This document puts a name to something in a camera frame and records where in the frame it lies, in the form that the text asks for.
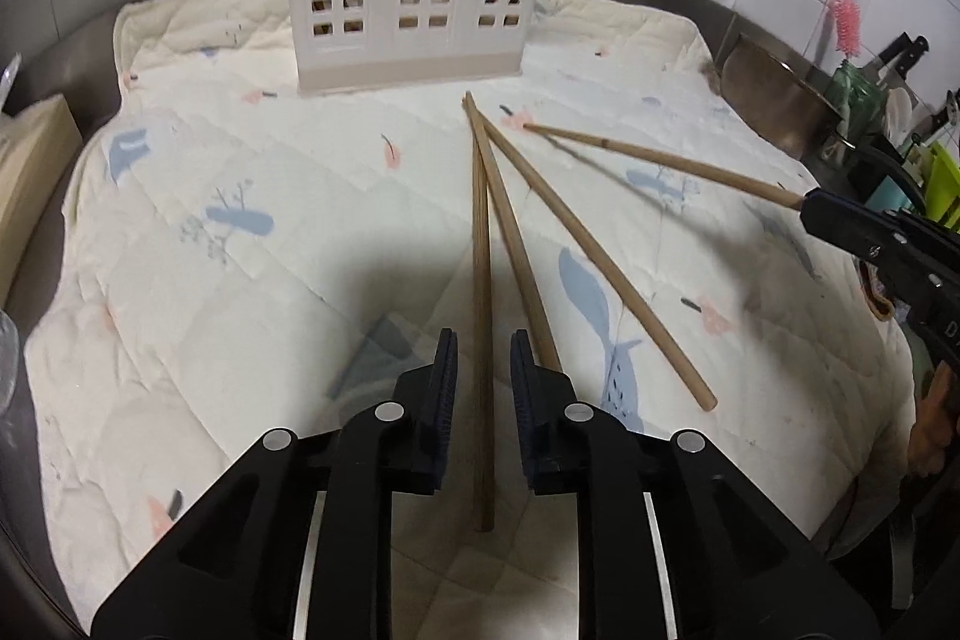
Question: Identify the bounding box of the person's right hand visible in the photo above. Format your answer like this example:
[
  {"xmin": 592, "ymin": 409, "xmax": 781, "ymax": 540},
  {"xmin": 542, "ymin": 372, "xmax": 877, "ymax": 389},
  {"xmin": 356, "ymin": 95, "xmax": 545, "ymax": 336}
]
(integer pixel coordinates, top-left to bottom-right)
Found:
[{"xmin": 906, "ymin": 364, "xmax": 959, "ymax": 477}]

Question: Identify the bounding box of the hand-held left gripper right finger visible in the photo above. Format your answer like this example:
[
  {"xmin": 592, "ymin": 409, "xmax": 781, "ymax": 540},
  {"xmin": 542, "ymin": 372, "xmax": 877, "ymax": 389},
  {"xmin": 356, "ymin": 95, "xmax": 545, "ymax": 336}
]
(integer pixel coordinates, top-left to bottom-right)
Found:
[{"xmin": 510, "ymin": 329, "xmax": 880, "ymax": 640}]

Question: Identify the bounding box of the white plastic utensil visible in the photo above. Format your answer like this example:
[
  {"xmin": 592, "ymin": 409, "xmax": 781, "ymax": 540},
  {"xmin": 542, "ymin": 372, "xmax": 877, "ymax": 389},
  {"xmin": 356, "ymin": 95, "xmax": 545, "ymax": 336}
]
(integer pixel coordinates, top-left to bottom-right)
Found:
[{"xmin": 885, "ymin": 88, "xmax": 917, "ymax": 140}]

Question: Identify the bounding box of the cream quilted printed mat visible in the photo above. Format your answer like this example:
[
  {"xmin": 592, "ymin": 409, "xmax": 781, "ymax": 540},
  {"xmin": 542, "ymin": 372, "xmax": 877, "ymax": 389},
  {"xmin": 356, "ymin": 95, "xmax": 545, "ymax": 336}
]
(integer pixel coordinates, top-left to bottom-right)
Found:
[{"xmin": 22, "ymin": 0, "xmax": 914, "ymax": 640}]

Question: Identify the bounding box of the clear plastic wrapper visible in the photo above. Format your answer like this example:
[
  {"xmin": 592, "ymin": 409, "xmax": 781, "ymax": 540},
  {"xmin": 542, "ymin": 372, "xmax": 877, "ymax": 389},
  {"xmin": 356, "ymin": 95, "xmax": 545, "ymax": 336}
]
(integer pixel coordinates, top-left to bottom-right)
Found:
[{"xmin": 0, "ymin": 53, "xmax": 23, "ymax": 110}]

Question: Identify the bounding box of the pink bottle brush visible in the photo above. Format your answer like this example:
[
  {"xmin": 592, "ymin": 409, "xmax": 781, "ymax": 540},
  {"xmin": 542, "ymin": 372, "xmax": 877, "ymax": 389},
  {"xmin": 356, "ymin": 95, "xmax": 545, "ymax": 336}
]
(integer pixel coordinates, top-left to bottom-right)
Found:
[{"xmin": 828, "ymin": 0, "xmax": 865, "ymax": 61}]

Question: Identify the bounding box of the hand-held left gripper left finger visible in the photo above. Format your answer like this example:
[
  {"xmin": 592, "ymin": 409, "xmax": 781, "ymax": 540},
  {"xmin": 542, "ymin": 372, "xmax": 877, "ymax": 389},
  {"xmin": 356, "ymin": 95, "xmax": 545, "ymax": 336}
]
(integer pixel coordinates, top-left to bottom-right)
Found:
[{"xmin": 90, "ymin": 329, "xmax": 460, "ymax": 640}]

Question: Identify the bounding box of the beige plastic chopstick holder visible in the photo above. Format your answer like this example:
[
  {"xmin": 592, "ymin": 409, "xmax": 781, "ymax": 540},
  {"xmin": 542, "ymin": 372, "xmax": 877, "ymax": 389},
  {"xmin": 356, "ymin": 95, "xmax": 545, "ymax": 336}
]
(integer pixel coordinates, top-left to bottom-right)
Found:
[{"xmin": 283, "ymin": 0, "xmax": 548, "ymax": 100}]

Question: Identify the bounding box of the stainless steel pot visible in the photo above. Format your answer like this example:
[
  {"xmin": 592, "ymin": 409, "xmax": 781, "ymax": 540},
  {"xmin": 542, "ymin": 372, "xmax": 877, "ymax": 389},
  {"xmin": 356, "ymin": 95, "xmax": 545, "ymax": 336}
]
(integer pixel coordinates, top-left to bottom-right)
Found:
[{"xmin": 718, "ymin": 33, "xmax": 842, "ymax": 159}]

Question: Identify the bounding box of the wooden chopstick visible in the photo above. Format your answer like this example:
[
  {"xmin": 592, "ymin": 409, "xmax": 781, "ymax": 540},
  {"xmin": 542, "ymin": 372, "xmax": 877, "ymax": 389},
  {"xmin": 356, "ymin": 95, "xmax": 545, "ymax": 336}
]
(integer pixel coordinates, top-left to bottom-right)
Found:
[
  {"xmin": 462, "ymin": 90, "xmax": 562, "ymax": 372},
  {"xmin": 522, "ymin": 122, "xmax": 811, "ymax": 211},
  {"xmin": 474, "ymin": 107, "xmax": 719, "ymax": 414},
  {"xmin": 471, "ymin": 115, "xmax": 497, "ymax": 533}
]

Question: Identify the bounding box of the black handled knife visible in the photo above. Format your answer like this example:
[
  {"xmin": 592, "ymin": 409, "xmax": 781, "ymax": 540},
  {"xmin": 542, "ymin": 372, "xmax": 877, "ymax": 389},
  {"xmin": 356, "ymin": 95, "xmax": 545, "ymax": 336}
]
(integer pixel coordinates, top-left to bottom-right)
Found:
[
  {"xmin": 873, "ymin": 32, "xmax": 913, "ymax": 80},
  {"xmin": 895, "ymin": 35, "xmax": 932, "ymax": 88}
]

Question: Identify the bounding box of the green plastic rack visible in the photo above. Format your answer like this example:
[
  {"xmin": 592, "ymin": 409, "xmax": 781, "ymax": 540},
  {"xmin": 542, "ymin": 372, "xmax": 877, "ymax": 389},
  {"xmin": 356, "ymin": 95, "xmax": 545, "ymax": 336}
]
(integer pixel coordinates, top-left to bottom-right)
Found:
[{"xmin": 918, "ymin": 136, "xmax": 960, "ymax": 230}]

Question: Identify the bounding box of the green glass jar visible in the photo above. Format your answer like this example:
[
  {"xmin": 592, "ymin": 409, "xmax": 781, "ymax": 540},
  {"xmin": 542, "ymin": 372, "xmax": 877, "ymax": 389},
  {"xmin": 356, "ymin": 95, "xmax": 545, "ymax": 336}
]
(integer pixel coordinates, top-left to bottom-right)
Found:
[{"xmin": 820, "ymin": 61, "xmax": 887, "ymax": 163}]

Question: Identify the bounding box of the beige rectangular pack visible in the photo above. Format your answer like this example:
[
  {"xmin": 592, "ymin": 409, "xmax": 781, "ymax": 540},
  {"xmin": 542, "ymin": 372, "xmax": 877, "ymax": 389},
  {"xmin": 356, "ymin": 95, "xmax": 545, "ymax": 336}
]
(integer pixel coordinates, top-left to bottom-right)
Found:
[{"xmin": 0, "ymin": 93, "xmax": 84, "ymax": 305}]

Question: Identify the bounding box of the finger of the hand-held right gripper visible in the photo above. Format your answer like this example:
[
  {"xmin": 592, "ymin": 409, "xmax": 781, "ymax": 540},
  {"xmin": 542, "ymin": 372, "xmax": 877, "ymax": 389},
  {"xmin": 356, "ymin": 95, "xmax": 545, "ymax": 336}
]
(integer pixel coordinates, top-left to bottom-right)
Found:
[{"xmin": 799, "ymin": 188, "xmax": 910, "ymax": 260}]

